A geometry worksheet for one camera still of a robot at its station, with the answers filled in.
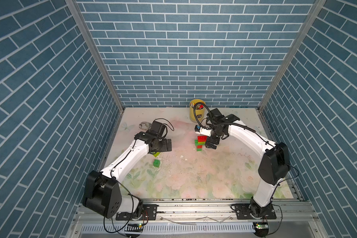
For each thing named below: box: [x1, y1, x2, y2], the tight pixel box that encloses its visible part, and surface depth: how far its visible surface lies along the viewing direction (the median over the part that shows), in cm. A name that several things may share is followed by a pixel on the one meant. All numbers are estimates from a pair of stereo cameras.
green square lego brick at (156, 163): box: [153, 159, 161, 168], surface depth 91 cm
